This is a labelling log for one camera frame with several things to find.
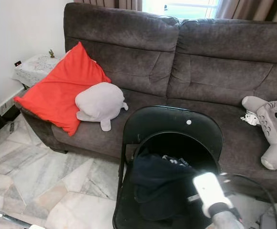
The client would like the grey totoro plush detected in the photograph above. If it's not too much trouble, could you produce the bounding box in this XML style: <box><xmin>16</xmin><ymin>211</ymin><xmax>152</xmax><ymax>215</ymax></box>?
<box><xmin>242</xmin><ymin>95</ymin><xmax>277</xmax><ymax>171</ymax></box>

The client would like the brown fabric sofa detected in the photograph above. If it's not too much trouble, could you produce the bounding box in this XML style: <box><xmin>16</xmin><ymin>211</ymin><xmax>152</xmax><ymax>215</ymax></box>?
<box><xmin>14</xmin><ymin>2</ymin><xmax>277</xmax><ymax>201</ymax></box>

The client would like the grey seal plush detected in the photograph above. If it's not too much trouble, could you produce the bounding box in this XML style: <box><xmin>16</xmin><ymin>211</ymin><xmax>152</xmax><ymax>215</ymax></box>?
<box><xmin>75</xmin><ymin>82</ymin><xmax>129</xmax><ymax>132</ymax></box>

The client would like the red square cushion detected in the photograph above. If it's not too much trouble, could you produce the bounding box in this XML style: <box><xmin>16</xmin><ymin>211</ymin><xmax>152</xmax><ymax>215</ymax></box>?
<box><xmin>14</xmin><ymin>42</ymin><xmax>112</xmax><ymax>136</ymax></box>

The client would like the lace covered side table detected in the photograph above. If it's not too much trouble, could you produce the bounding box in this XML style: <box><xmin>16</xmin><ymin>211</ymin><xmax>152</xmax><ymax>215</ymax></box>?
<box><xmin>12</xmin><ymin>52</ymin><xmax>70</xmax><ymax>89</ymax></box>

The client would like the bright window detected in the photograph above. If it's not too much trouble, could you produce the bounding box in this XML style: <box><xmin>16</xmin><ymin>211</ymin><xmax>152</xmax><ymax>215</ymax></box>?
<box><xmin>142</xmin><ymin>0</ymin><xmax>222</xmax><ymax>21</ymax></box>

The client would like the brown curtain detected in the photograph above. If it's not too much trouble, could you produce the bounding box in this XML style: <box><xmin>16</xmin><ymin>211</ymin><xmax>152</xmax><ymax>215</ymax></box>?
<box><xmin>74</xmin><ymin>0</ymin><xmax>143</xmax><ymax>11</ymax></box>
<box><xmin>215</xmin><ymin>0</ymin><xmax>277</xmax><ymax>23</ymax></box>

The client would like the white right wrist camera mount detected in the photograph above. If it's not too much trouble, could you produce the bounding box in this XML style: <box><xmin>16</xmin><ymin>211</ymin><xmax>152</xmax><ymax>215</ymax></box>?
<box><xmin>192</xmin><ymin>172</ymin><xmax>233</xmax><ymax>219</ymax></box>

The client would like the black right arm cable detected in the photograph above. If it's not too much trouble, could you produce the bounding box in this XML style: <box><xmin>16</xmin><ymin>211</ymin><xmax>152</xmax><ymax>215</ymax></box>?
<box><xmin>219</xmin><ymin>173</ymin><xmax>277</xmax><ymax>229</ymax></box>

